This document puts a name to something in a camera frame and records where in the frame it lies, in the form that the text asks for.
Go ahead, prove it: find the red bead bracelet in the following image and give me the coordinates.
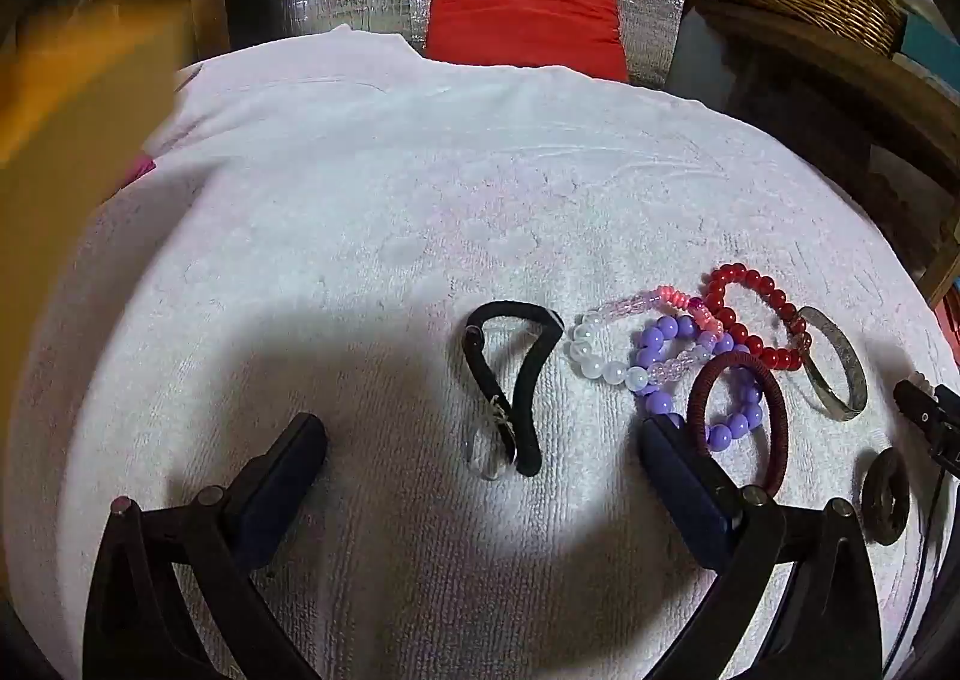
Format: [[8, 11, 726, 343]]
[[701, 262, 815, 374]]

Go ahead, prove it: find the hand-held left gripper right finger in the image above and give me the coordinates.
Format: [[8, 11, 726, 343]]
[[637, 415, 886, 680]]

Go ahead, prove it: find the silver bangle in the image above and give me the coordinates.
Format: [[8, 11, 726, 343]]
[[795, 305, 869, 421]]

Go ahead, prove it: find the white and pink bead bracelet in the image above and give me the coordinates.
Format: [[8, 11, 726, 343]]
[[571, 284, 727, 394]]

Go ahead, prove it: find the dark stone ring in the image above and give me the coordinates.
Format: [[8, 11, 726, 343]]
[[860, 447, 911, 544]]

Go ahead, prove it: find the dark wooden table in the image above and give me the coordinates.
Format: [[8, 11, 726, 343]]
[[694, 0, 960, 306]]

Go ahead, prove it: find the clear crystal charm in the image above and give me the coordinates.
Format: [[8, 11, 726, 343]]
[[463, 396, 520, 481]]

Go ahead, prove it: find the pink cushion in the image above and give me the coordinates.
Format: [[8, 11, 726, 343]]
[[112, 155, 158, 190]]

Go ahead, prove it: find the black hair tie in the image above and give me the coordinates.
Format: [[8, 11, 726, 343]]
[[457, 301, 565, 477]]

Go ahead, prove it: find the red cushion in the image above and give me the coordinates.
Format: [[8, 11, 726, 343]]
[[425, 0, 629, 83]]

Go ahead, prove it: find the orange cardboard box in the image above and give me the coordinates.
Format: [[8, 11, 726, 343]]
[[0, 13, 181, 426]]

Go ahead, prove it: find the maroon hair tie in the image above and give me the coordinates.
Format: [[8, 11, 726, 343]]
[[686, 350, 790, 494]]

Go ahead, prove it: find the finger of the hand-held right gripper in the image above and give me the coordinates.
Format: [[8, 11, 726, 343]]
[[892, 372, 960, 480]]

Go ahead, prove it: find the black cable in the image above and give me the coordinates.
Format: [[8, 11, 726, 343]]
[[881, 470, 953, 680]]

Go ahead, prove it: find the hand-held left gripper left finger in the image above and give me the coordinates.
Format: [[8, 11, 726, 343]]
[[82, 412, 329, 680]]

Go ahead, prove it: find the purple bead bracelet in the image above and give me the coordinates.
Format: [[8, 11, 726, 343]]
[[630, 315, 766, 452]]

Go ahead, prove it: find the white towel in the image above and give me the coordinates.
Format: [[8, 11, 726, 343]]
[[7, 24, 960, 680]]

